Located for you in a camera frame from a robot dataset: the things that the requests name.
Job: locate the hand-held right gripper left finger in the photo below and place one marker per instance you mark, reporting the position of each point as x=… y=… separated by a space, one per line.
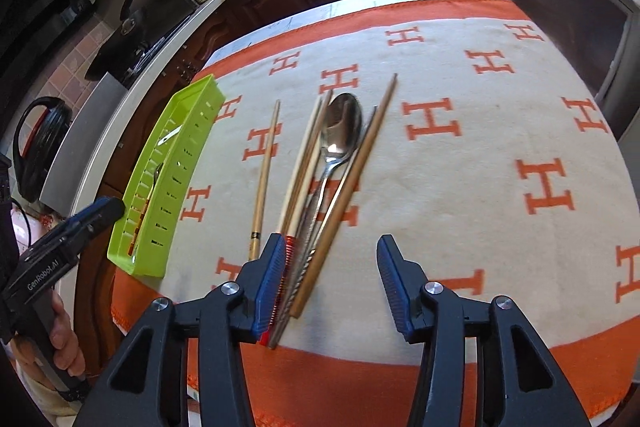
x=272 y=287

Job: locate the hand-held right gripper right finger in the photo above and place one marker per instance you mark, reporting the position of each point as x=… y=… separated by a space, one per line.
x=395 y=292

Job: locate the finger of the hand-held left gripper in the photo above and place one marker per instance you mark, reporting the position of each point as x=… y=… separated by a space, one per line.
x=60 y=242
x=102 y=212

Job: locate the green plastic slotted tray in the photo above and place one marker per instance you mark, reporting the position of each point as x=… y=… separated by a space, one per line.
x=192 y=127

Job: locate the person's left forearm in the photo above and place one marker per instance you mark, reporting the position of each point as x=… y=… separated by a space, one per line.
x=42 y=389

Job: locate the person's left hand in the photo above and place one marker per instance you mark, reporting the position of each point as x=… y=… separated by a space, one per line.
x=65 y=337

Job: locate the stainless steel panel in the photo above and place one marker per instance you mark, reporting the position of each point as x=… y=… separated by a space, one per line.
x=82 y=142

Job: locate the black electric kettle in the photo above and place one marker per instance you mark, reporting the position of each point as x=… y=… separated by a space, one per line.
x=40 y=147

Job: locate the black-banded bamboo chopstick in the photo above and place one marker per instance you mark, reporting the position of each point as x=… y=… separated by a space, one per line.
x=264 y=177

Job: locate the orange and white printed blanket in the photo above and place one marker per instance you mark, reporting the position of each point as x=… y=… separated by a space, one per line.
x=475 y=167

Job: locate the large steel spoon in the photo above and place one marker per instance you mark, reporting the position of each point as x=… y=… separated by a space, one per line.
x=342 y=127

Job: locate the black pan with lid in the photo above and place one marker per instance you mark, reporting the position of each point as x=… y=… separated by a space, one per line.
x=125 y=37

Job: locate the silver glass-door appliance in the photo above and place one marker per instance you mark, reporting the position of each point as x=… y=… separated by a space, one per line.
x=565 y=17

